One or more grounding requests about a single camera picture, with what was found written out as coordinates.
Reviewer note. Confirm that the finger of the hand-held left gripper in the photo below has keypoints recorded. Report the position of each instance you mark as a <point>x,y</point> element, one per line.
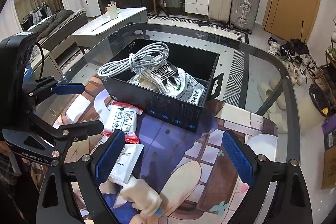
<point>68,88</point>
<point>84,128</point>

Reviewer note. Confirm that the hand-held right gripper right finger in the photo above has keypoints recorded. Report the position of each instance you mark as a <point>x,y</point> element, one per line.
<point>237,158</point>

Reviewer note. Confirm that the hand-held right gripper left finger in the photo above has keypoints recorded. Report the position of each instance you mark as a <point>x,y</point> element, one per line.
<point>110,158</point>

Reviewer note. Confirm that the white tissue packet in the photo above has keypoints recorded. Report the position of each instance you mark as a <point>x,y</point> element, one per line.
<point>128,158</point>

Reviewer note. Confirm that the red-edged white packet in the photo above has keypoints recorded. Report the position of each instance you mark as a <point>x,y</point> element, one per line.
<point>122,119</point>

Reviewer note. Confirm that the cream fuzzy glove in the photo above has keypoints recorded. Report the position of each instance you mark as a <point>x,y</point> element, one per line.
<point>141,193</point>

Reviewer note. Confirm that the black cardboard box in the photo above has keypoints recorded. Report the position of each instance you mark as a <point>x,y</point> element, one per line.
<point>170,111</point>

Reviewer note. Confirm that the white green medicine packet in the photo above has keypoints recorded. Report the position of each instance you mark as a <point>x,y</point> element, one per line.
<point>193,94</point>

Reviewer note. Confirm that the clear bag of white socks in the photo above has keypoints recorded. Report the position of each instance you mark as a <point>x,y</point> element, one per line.
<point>160,74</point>

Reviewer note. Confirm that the white nightstand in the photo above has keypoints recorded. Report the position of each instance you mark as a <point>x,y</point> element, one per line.
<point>50,64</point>

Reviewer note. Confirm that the printed desk mat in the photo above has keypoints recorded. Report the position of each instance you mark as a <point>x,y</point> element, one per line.
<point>183,150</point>

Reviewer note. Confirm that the grey bed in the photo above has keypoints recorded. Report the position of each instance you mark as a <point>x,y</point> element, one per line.
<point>71,27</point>

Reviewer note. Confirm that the dark green jacket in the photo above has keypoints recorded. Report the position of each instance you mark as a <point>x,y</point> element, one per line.
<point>52,20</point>

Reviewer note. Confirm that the cream slipper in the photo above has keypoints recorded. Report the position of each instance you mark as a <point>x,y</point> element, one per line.
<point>265,92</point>
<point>279,100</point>

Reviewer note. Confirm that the clothes rack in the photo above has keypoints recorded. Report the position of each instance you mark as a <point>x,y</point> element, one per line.
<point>39,12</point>

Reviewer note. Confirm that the cream cup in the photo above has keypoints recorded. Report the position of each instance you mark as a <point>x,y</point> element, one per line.
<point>113,12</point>

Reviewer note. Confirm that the brown cardboard box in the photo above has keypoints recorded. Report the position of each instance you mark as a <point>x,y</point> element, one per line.
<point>329,166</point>

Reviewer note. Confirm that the white low table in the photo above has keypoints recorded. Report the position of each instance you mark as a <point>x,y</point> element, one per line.
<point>126,15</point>

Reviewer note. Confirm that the purple box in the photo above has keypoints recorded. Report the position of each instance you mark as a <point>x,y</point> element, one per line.
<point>329,125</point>

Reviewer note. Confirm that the white trash bin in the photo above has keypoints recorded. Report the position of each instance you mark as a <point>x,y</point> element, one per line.
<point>319,98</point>

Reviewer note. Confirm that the pile of shoes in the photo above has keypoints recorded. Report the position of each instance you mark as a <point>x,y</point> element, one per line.
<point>288,56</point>

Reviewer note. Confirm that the black umbrella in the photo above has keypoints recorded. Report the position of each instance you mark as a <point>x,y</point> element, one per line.
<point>299,44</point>

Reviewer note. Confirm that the wicker basket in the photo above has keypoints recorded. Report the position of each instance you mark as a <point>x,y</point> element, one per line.
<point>172,1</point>

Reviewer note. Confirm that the wooden shoe rack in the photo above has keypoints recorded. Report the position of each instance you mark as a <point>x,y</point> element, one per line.
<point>328,56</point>

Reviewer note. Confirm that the small black object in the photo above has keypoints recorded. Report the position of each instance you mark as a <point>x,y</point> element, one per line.
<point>202,22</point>

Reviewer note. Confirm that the silver suitcase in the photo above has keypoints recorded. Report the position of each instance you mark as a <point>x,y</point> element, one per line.
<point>244,6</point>

